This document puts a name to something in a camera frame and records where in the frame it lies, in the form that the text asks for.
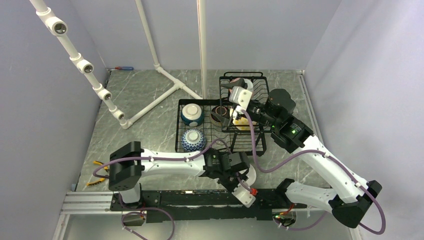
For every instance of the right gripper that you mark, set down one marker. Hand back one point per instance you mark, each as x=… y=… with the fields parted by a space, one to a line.
x=239 y=83

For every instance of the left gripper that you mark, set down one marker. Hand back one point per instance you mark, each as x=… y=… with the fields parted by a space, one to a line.
x=241 y=177

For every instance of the shallow white bowl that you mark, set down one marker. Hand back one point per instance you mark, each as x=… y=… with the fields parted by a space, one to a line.
x=251 y=175

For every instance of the blue yellow patterned bowl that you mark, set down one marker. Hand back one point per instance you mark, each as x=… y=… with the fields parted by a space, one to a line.
x=241 y=123

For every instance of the teal white bowl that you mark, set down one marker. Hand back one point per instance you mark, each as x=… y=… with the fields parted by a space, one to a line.
x=192 y=115

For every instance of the orange geometric patterned bowl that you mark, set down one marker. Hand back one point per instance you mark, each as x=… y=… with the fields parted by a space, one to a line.
x=193 y=140

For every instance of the red patterned bowl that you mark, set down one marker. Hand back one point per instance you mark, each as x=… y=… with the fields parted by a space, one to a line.
x=248 y=84

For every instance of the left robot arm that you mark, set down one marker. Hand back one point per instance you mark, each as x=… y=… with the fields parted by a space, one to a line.
x=131 y=162

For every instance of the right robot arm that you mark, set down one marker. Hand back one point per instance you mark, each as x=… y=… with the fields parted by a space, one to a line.
x=348 y=197

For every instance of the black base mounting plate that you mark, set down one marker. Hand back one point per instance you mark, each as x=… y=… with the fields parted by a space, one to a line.
x=206 y=213

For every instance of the red blue screwdriver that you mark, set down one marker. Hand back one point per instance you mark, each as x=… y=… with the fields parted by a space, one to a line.
x=124 y=68

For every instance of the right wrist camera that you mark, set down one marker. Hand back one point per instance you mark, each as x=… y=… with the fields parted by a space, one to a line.
x=241 y=98

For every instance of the black wire dish rack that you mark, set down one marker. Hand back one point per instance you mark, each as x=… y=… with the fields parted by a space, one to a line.
x=237 y=133

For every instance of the aluminium rail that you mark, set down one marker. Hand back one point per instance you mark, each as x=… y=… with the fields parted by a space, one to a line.
x=109 y=201

